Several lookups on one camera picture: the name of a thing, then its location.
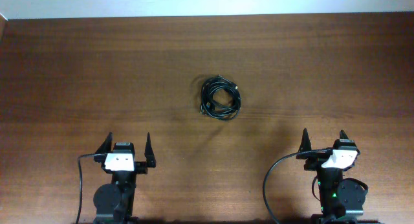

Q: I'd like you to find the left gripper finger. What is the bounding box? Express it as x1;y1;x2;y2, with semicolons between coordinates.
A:
95;132;113;154
144;133;157;168

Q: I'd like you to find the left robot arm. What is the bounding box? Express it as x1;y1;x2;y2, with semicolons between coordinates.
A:
93;133;157;223

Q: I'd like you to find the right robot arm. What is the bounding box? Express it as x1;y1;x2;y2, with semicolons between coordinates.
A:
296;129;369;224

